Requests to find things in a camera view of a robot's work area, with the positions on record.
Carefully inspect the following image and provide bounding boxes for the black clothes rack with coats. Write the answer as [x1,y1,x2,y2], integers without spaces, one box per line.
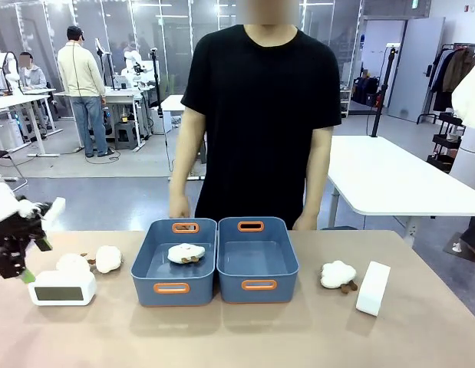
[416,42,475,126]

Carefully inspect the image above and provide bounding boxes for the person in black t-shirt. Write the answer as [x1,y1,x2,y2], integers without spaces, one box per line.
[180,0,342,231]

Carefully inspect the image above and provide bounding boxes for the white background workbench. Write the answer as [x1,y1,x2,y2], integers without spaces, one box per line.
[53,86,156,153]

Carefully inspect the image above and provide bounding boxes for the person's left hand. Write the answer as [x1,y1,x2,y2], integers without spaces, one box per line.
[292,212,319,232]

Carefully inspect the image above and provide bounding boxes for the white background desk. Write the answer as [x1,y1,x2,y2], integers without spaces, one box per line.
[0,87,64,158]

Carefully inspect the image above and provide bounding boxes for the blue basket orange handles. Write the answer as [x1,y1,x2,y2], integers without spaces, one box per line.
[130,218,218,307]
[216,216,300,304]

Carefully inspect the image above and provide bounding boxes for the standing man cream sweater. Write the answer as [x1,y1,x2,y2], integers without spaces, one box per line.
[57,25,115,159]

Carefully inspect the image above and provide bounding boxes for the seated person grey top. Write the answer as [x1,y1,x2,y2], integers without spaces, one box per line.
[18,51,50,93]

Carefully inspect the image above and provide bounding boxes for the black utility cart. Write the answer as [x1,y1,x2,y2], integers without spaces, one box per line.
[426,112,465,174]

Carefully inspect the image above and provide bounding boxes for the grey step stool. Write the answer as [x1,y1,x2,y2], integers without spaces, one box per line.
[113,122,140,151]

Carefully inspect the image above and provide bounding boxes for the large white table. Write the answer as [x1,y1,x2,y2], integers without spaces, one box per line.
[325,134,475,247]

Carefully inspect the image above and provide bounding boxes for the thin black light stand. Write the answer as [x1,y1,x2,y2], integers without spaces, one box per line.
[148,47,175,174]

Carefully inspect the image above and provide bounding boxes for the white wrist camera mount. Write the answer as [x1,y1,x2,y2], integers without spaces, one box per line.
[42,196,67,222]

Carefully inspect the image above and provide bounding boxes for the white digital clock grey display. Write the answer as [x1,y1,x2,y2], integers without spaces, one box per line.
[28,269,98,307]

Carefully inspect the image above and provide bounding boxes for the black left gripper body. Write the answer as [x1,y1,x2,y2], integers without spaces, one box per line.
[0,212,47,280]

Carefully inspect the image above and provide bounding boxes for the person's right forearm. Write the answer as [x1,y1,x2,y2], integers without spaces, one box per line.
[168,151,207,201]

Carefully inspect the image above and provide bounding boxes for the person's right hand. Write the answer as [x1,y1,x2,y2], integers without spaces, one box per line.
[169,194,198,233]

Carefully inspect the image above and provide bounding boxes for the white sheep plush toy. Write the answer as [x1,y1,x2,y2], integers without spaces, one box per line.
[55,252,93,275]
[319,260,359,295]
[80,245,124,274]
[167,242,206,265]

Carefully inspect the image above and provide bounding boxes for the white robot at desk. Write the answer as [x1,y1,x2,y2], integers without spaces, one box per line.
[0,49,21,97]

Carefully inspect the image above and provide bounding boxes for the black chair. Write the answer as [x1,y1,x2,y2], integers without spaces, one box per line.
[0,149,30,195]

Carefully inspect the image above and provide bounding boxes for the black bags on shelf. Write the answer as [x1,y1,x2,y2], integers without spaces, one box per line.
[351,75,382,107]

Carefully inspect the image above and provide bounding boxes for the person's left forearm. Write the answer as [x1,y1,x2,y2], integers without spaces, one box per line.
[302,151,334,219]

